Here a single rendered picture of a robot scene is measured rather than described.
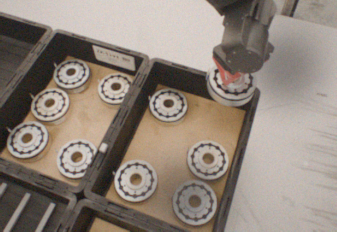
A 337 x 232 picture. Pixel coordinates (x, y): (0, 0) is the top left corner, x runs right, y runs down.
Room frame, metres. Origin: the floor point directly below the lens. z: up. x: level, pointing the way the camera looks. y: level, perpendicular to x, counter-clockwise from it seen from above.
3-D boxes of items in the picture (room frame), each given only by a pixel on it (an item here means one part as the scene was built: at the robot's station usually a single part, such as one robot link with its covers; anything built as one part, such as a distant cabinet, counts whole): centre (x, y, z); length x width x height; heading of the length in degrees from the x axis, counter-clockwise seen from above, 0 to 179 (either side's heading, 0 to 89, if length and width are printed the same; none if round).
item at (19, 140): (0.33, 0.36, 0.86); 0.05 x 0.05 x 0.01
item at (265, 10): (0.39, -0.14, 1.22); 0.07 x 0.06 x 0.07; 163
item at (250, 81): (0.40, -0.14, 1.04); 0.10 x 0.10 x 0.01
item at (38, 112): (0.44, 0.32, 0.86); 0.10 x 0.10 x 0.01
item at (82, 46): (0.41, 0.26, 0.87); 0.40 x 0.30 x 0.11; 160
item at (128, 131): (0.31, -0.03, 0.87); 0.40 x 0.30 x 0.11; 160
